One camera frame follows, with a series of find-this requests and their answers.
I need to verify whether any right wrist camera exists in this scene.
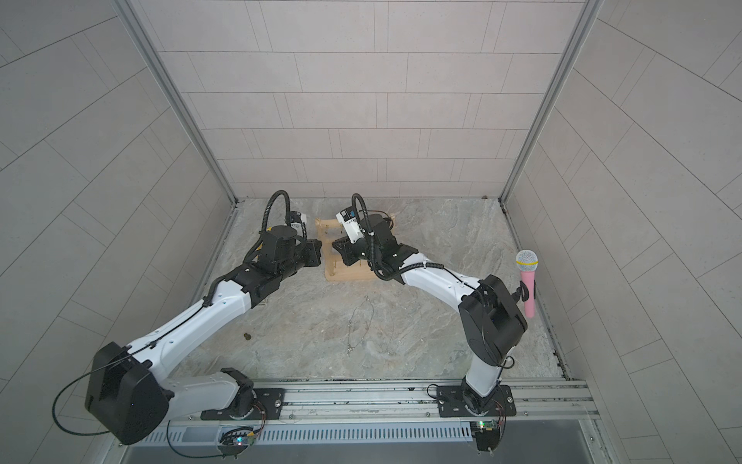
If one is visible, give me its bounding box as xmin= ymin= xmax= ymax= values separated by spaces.
xmin=336 ymin=207 xmax=365 ymax=244

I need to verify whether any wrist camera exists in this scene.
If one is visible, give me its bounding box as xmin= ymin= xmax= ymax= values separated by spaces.
xmin=290 ymin=211 xmax=307 ymax=228
xmin=336 ymin=207 xmax=365 ymax=244

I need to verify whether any wooden jewelry display stand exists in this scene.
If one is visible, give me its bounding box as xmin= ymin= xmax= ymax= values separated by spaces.
xmin=315 ymin=218 xmax=376 ymax=282

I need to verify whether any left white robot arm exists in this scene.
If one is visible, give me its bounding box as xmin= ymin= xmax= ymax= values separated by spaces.
xmin=82 ymin=189 xmax=322 ymax=445

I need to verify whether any aluminium mounting rail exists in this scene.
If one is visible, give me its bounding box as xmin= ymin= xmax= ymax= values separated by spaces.
xmin=138 ymin=379 xmax=599 ymax=427

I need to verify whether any right green circuit board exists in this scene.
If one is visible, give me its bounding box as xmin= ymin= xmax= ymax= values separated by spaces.
xmin=470 ymin=421 xmax=502 ymax=454

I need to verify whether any pink toy microphone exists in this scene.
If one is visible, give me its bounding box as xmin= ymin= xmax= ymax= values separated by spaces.
xmin=516 ymin=249 xmax=539 ymax=319

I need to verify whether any white ventilation grille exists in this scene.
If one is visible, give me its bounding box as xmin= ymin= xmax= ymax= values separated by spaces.
xmin=137 ymin=423 xmax=473 ymax=448

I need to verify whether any left green circuit board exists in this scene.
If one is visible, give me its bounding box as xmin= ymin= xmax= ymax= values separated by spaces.
xmin=218 ymin=426 xmax=257 ymax=458

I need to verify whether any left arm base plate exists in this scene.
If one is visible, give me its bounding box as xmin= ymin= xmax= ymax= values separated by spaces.
xmin=200 ymin=388 xmax=286 ymax=421

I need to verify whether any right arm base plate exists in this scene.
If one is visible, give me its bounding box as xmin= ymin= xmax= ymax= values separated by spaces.
xmin=428 ymin=383 xmax=517 ymax=418

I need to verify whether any green circuit board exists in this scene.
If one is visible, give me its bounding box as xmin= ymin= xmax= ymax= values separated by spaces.
xmin=218 ymin=426 xmax=257 ymax=458
xmin=470 ymin=421 xmax=502 ymax=454

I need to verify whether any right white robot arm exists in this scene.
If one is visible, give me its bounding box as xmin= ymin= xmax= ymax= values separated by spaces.
xmin=332 ymin=193 xmax=535 ymax=416

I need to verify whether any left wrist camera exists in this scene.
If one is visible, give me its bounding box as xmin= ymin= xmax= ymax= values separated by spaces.
xmin=290 ymin=211 xmax=307 ymax=228

